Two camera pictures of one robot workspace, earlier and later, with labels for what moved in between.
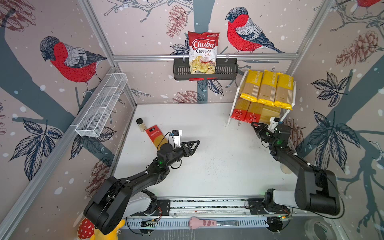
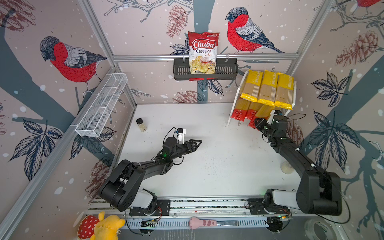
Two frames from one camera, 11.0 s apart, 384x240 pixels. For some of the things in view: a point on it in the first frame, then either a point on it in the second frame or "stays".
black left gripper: [187, 151] stays
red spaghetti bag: [157, 136] to [264, 109]
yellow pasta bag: [268, 88] stays
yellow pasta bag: [284, 96] stays
